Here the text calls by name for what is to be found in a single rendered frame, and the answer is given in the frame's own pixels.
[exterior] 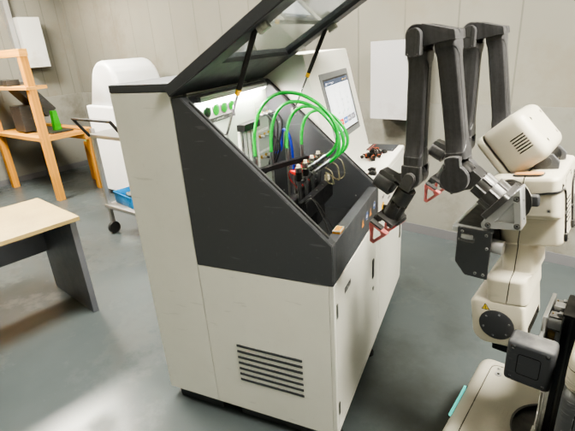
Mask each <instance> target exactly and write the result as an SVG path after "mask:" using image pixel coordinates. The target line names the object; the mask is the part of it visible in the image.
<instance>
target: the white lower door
mask: <svg viewBox="0 0 575 431"><path fill-rule="evenodd" d="M335 297H336V328H337V360H338V392H339V424H340V425H341V421H342V418H343V417H344V414H345V411H346V409H347V406H348V403H349V400H350V398H351V396H352V394H353V390H354V388H355V385H356V383H357V380H358V378H359V375H360V372H361V369H362V368H363V365H364V363H365V359H366V357H367V354H368V352H369V349H370V346H371V343H372V341H373V339H374V337H375V334H376V242H375V243H374V244H372V243H371V242H370V229H369V231H368V233H367V234H366V235H365V237H364V239H363V240H362V242H361V244H360V245H359V247H358V249H357V250H356V251H355V253H354V254H353V257H352V258H351V260H350V261H349V263H348V265H347V266H346V268H345V269H344V271H343V272H342V274H341V276H340V278H339V279H338V281H337V282H336V283H335Z"/></svg>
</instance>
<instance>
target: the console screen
mask: <svg viewBox="0 0 575 431"><path fill-rule="evenodd" d="M318 77H319V80H320V84H321V87H322V91H323V96H324V100H325V103H326V107H327V110H328V111H329V112H330V113H332V114H333V115H335V116H336V117H337V118H338V119H339V120H340V121H341V122H342V123H343V125H344V126H345V128H346V129H347V132H348V135H349V134H350V133H352V132H353V131H355V130H356V129H357V128H359V127H360V124H359V117H358V113H357V110H356V106H355V102H354V99H353V92H352V88H351V85H350V81H349V78H348V74H347V68H342V69H339V70H335V71H332V72H328V73H325V74H319V75H318Z"/></svg>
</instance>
